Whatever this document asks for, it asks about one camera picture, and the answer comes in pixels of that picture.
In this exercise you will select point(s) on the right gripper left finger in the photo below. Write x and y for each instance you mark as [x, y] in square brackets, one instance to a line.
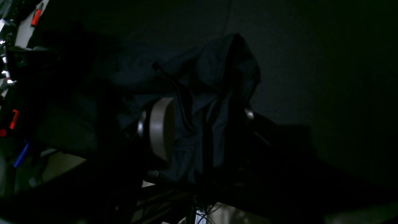
[156, 128]

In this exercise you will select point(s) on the blue clamp far left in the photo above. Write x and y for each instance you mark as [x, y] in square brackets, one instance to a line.
[23, 155]

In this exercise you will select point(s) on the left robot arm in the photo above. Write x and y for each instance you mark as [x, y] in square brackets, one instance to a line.
[16, 61]

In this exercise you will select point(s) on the red clamp far left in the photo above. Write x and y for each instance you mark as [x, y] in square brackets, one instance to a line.
[10, 124]

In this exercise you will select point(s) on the dark grey t-shirt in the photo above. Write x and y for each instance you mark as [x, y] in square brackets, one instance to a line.
[93, 97]

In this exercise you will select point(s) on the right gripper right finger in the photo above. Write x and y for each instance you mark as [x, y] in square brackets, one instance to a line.
[253, 141]

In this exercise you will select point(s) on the black felt table cover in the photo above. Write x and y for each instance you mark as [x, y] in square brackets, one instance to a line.
[330, 65]

